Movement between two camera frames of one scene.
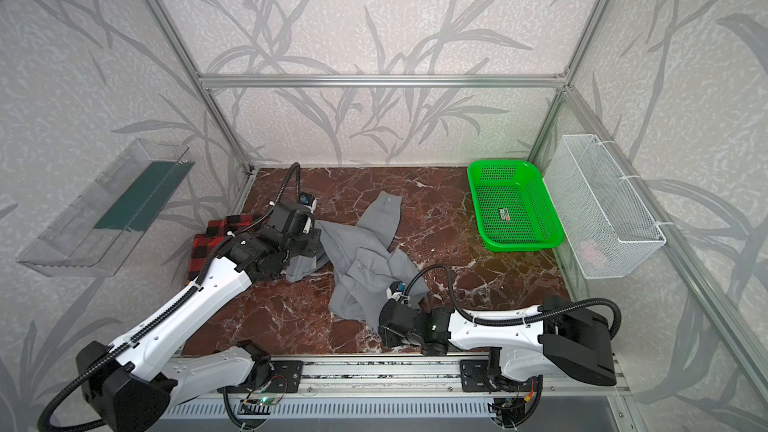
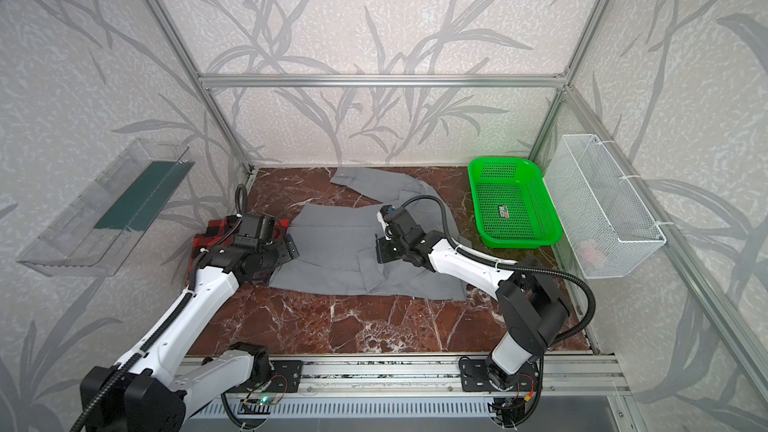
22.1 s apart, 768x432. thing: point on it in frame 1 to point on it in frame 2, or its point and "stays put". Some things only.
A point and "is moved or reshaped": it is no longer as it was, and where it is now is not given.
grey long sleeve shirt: x=361 y=263 is moved or reshaped
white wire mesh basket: x=608 y=227 stays put
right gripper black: x=391 y=318 to x=387 y=249
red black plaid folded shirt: x=217 y=231 stays put
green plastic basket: x=515 y=208 stays put
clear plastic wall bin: x=95 y=235 stays put
